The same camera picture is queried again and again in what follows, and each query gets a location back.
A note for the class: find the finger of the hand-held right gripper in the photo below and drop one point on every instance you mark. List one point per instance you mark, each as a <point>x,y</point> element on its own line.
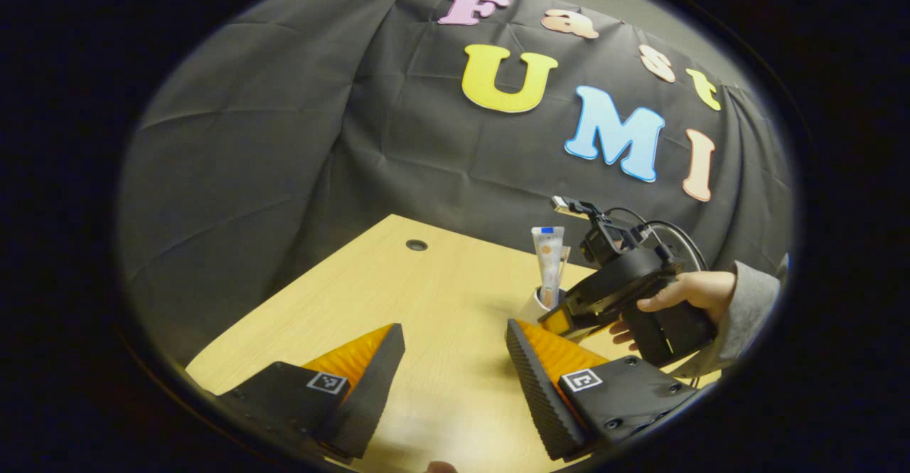
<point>557,321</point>

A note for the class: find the white toothpaste tube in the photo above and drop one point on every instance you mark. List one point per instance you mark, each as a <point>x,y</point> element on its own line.
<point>549,267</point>

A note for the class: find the wooden desktop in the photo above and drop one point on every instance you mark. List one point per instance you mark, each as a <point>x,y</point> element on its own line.
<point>441,302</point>

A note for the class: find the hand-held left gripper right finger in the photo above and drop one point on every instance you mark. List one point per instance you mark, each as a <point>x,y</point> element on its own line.
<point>540,388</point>

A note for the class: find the beige toothbrush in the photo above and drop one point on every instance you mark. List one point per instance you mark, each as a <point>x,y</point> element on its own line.
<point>565,267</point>

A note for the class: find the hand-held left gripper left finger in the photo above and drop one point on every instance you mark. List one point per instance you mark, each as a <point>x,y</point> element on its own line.
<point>370,388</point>

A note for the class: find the black backdrop cloth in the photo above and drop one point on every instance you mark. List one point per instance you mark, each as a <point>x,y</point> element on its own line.
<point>320,139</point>

